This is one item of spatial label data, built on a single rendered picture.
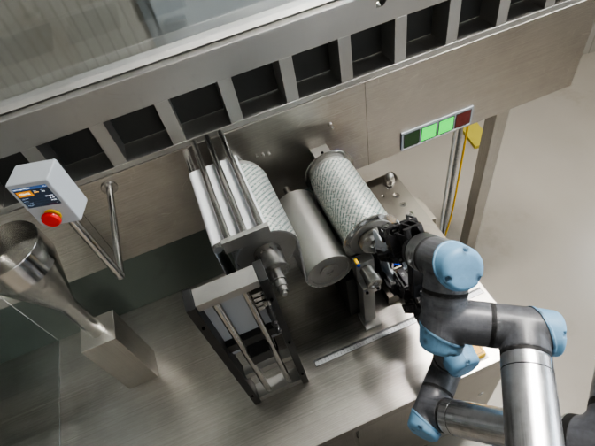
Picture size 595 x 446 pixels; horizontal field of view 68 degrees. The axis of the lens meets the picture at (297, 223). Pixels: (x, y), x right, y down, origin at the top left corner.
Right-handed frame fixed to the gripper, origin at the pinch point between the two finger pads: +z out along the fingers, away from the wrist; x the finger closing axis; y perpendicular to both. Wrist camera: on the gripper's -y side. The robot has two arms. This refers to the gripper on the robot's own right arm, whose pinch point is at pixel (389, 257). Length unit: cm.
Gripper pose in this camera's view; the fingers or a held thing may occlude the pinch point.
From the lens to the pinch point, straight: 124.0
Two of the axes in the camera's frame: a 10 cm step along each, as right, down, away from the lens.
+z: -3.5, -6.9, 6.4
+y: -1.6, -6.3, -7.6
